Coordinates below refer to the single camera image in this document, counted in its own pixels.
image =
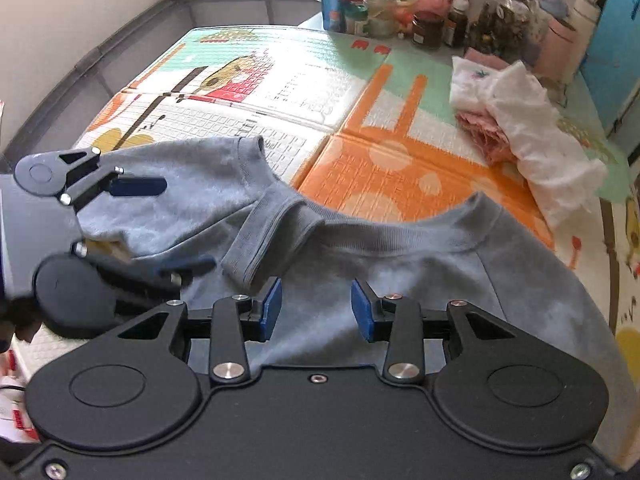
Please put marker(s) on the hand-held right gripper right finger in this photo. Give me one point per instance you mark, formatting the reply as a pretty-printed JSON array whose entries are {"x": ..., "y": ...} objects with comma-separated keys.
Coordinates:
[{"x": 361, "y": 312}]

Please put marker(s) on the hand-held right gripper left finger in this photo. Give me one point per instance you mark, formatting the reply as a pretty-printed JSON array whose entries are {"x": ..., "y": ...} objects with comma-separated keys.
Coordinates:
[{"x": 270, "y": 310}]

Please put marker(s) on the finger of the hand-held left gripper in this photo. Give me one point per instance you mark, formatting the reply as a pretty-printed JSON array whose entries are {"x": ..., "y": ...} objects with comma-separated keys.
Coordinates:
[
  {"x": 185, "y": 265},
  {"x": 137, "y": 187}
]

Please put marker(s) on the grey sweatshirt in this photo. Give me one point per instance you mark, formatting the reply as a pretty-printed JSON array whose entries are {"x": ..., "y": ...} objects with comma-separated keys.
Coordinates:
[{"x": 325, "y": 260}]

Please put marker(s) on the printed foam play mat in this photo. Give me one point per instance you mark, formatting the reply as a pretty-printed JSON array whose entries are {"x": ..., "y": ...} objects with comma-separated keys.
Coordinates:
[{"x": 400, "y": 160}]

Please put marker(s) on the grey playpen fence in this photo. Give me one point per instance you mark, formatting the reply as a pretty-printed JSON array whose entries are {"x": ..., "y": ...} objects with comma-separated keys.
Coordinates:
[{"x": 150, "y": 20}]

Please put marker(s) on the white red packaging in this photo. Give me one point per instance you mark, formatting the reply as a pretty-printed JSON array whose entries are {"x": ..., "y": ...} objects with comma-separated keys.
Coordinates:
[{"x": 15, "y": 410}]

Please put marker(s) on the pink patterned cloth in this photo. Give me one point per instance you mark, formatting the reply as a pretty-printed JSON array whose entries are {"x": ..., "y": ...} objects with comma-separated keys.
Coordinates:
[{"x": 485, "y": 135}]

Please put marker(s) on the white crumpled garment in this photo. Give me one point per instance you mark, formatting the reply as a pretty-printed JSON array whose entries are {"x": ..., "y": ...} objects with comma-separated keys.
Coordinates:
[{"x": 540, "y": 150}]

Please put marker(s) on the small green-lid jar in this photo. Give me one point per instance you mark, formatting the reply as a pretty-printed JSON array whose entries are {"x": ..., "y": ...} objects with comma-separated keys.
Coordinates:
[{"x": 357, "y": 22}]

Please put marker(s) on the dark glass jar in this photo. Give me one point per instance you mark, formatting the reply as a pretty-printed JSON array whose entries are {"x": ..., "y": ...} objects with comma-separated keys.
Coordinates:
[{"x": 428, "y": 32}]

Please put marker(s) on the brown bottle white cap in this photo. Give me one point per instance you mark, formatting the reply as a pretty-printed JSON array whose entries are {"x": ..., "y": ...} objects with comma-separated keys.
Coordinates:
[{"x": 456, "y": 27}]

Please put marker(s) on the clear baby bottle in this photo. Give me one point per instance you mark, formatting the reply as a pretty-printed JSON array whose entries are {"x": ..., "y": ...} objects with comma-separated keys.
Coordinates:
[{"x": 381, "y": 10}]

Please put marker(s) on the pink tumbler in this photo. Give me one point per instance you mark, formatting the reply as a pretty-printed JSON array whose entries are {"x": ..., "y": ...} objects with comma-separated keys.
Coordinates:
[{"x": 557, "y": 50}]

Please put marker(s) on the blue board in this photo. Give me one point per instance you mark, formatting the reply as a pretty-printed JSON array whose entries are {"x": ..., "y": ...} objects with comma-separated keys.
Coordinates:
[{"x": 615, "y": 60}]

